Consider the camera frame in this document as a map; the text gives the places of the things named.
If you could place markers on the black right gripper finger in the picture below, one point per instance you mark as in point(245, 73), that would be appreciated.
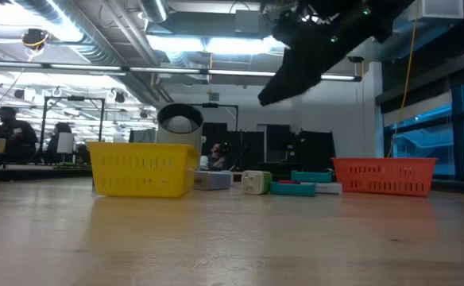
point(295, 75)

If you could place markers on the green white plug adapter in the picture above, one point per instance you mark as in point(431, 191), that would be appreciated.
point(256, 182)

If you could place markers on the light blue box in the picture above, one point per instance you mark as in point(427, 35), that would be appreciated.
point(213, 180)

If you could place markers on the yellow plastic basket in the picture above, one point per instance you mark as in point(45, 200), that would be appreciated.
point(140, 171)

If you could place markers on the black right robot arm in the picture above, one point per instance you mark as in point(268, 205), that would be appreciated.
point(395, 16)

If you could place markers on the black room divider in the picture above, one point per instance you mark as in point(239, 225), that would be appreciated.
point(315, 151)

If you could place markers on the teal staple box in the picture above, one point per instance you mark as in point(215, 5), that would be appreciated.
point(293, 189)
point(311, 176)

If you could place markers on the red staple box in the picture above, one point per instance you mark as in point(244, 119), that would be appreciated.
point(293, 181)

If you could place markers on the person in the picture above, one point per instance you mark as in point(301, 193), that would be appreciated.
point(216, 157)
point(15, 137)
point(59, 143)

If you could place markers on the white box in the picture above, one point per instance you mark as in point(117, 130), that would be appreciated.
point(329, 188)

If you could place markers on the long ceiling light bar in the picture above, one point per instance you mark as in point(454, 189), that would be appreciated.
point(164, 70)

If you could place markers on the orange plastic basket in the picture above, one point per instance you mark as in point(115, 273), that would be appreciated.
point(383, 176)

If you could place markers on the black background rig frame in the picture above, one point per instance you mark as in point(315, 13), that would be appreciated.
point(74, 98)

